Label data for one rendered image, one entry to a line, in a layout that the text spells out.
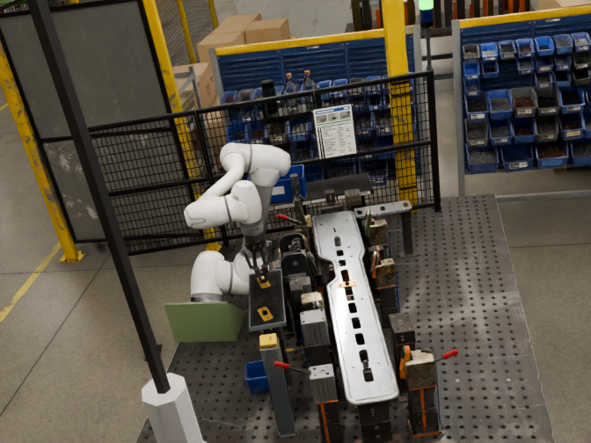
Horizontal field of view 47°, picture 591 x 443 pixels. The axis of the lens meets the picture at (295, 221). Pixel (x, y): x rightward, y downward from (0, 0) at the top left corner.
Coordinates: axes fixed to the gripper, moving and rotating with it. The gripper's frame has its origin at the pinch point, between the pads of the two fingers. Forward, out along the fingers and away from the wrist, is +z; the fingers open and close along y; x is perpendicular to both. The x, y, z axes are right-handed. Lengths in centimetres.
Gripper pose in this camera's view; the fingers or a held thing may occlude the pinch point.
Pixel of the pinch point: (261, 273)
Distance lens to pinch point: 277.2
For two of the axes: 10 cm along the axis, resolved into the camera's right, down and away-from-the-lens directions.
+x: -3.1, -4.3, 8.5
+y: 9.4, -2.8, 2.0
